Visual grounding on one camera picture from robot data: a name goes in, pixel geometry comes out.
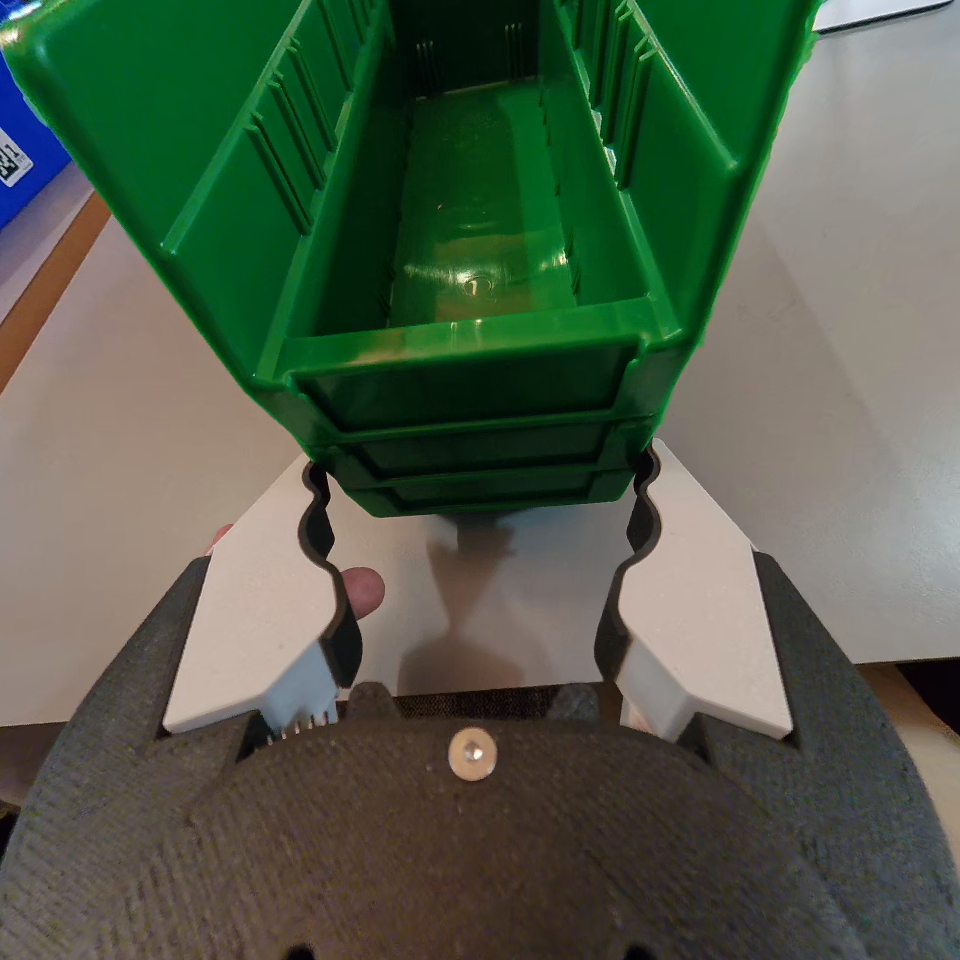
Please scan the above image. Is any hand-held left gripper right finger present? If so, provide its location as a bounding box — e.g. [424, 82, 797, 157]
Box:
[594, 438, 796, 744]

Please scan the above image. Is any blue bin with tag sticker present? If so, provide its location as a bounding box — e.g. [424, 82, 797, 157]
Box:
[0, 48, 72, 230]

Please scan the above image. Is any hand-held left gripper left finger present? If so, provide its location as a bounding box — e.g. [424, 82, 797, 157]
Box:
[162, 457, 364, 742]

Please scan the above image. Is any person's left hand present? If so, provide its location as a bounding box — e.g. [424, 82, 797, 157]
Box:
[206, 523, 386, 622]

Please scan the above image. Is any green plastic bin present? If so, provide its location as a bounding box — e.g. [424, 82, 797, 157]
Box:
[303, 408, 661, 481]
[0, 0, 826, 436]
[333, 461, 642, 520]

